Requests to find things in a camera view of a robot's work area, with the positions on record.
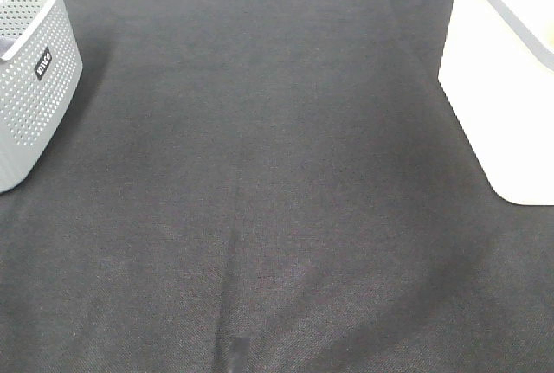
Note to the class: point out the grey perforated laundry basket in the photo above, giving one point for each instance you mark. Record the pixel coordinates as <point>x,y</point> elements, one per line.
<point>41,67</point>

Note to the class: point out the white plastic basket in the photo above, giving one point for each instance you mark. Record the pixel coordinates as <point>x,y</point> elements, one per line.
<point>497,73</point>

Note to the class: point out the black table cloth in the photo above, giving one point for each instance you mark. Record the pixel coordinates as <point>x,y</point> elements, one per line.
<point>268,186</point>

